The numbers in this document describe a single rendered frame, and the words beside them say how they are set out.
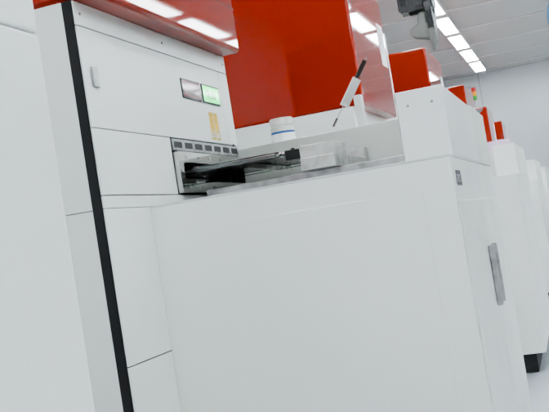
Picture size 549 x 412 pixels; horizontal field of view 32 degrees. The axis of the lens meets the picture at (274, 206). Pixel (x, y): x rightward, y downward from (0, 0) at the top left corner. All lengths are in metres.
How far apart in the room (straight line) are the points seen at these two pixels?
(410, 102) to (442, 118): 0.07
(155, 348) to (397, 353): 0.48
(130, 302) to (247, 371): 0.28
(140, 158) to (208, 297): 0.32
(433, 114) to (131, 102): 0.62
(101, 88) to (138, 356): 0.52
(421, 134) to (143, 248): 0.60
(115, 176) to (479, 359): 0.78
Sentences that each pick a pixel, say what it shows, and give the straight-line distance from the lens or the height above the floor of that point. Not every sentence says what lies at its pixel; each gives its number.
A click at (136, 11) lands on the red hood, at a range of 2.02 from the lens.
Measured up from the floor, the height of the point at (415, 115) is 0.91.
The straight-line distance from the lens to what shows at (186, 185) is 2.16.
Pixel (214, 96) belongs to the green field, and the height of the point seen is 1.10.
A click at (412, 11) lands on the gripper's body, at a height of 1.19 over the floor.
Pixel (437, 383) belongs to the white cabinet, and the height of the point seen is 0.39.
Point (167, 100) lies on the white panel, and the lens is 2.18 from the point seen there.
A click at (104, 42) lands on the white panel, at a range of 1.95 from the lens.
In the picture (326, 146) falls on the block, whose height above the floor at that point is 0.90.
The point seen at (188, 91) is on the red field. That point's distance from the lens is 2.30.
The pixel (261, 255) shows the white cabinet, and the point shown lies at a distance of 1.90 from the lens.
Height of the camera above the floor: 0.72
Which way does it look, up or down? 2 degrees up
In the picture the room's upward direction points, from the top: 9 degrees counter-clockwise
